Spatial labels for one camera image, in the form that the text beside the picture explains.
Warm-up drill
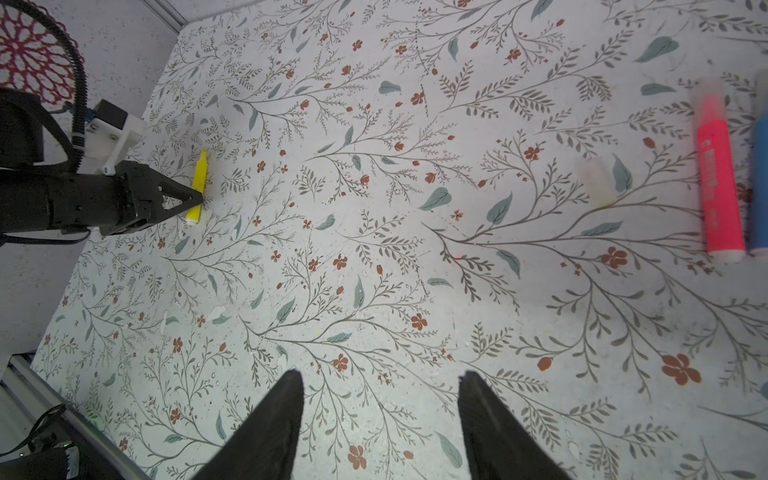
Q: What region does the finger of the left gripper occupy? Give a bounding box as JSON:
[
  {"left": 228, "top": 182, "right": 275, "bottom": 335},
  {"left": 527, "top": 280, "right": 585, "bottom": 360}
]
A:
[{"left": 152, "top": 173, "right": 203, "bottom": 224}]

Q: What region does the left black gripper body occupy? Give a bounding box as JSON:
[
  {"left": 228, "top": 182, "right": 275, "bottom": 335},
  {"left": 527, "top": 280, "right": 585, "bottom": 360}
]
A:
[{"left": 53, "top": 161, "right": 162, "bottom": 236}]

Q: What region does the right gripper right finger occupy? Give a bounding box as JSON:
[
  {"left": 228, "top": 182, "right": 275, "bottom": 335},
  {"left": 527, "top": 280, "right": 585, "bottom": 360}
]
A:
[{"left": 458, "top": 371, "right": 568, "bottom": 480}]

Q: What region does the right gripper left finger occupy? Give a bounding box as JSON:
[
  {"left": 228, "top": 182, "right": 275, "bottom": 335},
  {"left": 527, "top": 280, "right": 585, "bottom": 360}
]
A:
[{"left": 195, "top": 370, "right": 304, "bottom": 480}]

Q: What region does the pink highlighter pen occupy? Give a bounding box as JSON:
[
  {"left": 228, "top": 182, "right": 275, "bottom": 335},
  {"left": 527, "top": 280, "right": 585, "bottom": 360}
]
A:
[{"left": 693, "top": 78, "right": 746, "bottom": 263}]

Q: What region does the blue highlighter pen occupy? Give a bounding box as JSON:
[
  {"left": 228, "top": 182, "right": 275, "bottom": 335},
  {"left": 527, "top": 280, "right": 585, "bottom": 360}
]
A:
[{"left": 750, "top": 70, "right": 767, "bottom": 257}]

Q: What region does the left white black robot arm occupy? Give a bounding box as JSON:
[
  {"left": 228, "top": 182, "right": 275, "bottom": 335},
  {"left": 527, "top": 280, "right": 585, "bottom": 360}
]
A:
[{"left": 1, "top": 88, "right": 203, "bottom": 242}]

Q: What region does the clear pen cap on table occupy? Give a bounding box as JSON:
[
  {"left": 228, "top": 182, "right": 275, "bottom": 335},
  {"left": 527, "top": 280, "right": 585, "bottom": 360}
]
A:
[{"left": 575, "top": 158, "right": 617, "bottom": 207}]

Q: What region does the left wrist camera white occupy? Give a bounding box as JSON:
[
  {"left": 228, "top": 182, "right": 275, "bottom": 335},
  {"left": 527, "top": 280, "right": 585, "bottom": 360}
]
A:
[{"left": 84, "top": 100, "right": 146, "bottom": 176}]

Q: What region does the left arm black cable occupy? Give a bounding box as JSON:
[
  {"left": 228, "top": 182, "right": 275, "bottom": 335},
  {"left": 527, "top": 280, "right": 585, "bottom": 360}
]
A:
[{"left": 0, "top": 0, "right": 89, "bottom": 172}]

